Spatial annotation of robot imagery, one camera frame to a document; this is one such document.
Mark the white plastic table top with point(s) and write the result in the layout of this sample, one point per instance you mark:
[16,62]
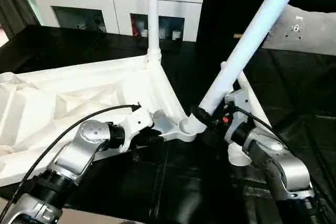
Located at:
[63,103]

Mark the white plastic table leg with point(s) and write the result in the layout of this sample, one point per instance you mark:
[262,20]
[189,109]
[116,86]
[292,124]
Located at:
[257,103]
[153,14]
[239,157]
[247,40]

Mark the black work mat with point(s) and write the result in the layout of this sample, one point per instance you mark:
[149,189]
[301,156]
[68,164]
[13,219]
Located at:
[299,114]

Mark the small yellow tag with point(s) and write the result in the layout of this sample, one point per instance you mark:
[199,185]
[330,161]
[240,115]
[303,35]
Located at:
[239,35]

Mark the black cabinet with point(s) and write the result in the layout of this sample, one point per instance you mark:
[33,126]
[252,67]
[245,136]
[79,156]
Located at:
[231,3]

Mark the white padded sheet with fitting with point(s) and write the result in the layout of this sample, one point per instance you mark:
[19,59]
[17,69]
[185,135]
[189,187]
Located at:
[310,32]

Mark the white sideboard cabinet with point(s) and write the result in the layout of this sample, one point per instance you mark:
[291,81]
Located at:
[89,1]

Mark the grey curtain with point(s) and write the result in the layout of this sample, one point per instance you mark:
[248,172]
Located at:
[10,3]

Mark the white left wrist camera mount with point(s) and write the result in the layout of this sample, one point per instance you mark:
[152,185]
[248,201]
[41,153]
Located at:
[136,127]

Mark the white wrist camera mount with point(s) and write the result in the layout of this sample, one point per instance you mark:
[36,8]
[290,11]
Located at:
[237,103]
[136,127]

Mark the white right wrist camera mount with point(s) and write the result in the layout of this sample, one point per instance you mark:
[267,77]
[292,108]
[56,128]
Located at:
[237,103]

